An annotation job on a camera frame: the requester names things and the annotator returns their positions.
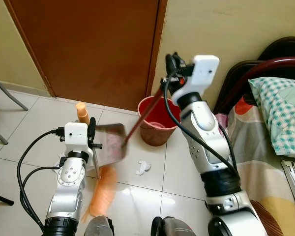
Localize dark red bed headboard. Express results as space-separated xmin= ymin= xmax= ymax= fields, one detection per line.
xmin=213 ymin=36 xmax=295 ymax=116

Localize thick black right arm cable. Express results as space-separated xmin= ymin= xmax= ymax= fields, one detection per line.
xmin=163 ymin=71 xmax=239 ymax=177

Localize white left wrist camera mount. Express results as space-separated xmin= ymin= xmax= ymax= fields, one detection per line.
xmin=63 ymin=122 xmax=90 ymax=154

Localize green checked pillow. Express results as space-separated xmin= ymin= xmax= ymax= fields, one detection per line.
xmin=248 ymin=77 xmax=295 ymax=159

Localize red plastic bucket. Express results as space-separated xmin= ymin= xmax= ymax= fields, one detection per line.
xmin=138 ymin=96 xmax=182 ymax=147

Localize loose black cable end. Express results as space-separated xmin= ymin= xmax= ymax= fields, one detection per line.
xmin=0 ymin=195 xmax=15 ymax=207

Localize crumpled white paper scrap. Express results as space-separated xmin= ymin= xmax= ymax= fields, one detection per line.
xmin=135 ymin=160 xmax=152 ymax=177

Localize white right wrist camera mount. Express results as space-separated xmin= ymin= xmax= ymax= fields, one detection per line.
xmin=178 ymin=55 xmax=221 ymax=102

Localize patterned grey bed sheet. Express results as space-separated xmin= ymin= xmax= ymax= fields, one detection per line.
xmin=215 ymin=105 xmax=295 ymax=236

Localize grey dustpan with orange handle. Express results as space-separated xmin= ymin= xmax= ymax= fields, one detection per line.
xmin=75 ymin=102 xmax=128 ymax=180

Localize grey left robot leg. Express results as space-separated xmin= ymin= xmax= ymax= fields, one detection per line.
xmin=83 ymin=215 xmax=115 ymax=236

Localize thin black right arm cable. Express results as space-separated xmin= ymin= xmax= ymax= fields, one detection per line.
xmin=217 ymin=123 xmax=238 ymax=170

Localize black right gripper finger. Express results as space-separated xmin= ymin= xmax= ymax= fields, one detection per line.
xmin=166 ymin=52 xmax=182 ymax=73

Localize grey robot leg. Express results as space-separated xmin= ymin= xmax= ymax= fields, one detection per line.
xmin=150 ymin=216 xmax=200 ymax=236
xmin=83 ymin=215 xmax=115 ymax=236

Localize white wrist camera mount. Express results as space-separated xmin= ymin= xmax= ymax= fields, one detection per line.
xmin=63 ymin=122 xmax=90 ymax=154
xmin=178 ymin=55 xmax=221 ymax=102

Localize grey right robot leg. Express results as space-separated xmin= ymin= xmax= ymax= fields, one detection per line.
xmin=150 ymin=216 xmax=200 ymax=236

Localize brown wooden door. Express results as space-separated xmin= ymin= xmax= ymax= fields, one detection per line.
xmin=4 ymin=0 xmax=169 ymax=112

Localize short black left arm cable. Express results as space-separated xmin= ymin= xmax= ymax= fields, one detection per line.
xmin=20 ymin=166 xmax=63 ymax=207

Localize long black left arm cable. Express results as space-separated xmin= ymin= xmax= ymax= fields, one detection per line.
xmin=16 ymin=128 xmax=65 ymax=233

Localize grey metal chair legs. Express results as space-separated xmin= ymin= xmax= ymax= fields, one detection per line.
xmin=0 ymin=70 xmax=29 ymax=146

